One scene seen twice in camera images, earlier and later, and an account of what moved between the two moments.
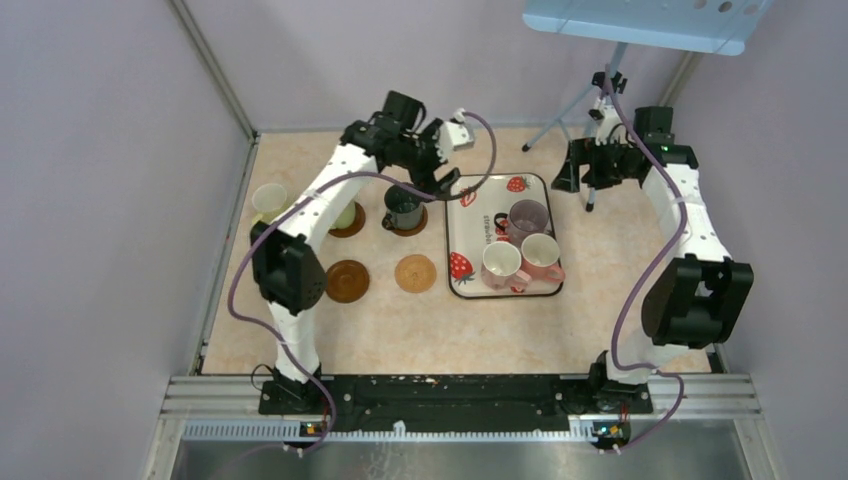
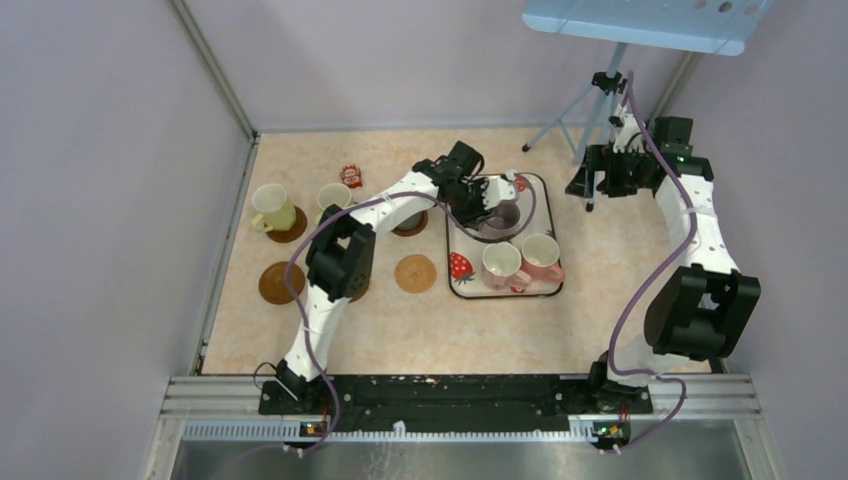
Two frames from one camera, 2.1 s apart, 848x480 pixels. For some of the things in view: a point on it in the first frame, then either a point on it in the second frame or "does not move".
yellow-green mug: x=268 y=199 does not move
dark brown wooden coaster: x=415 y=230 does not move
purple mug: x=525 y=217 → x=501 y=222
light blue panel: x=711 y=26 does not move
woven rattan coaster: x=415 y=273 does not move
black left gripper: x=423 y=180 → x=479 y=212
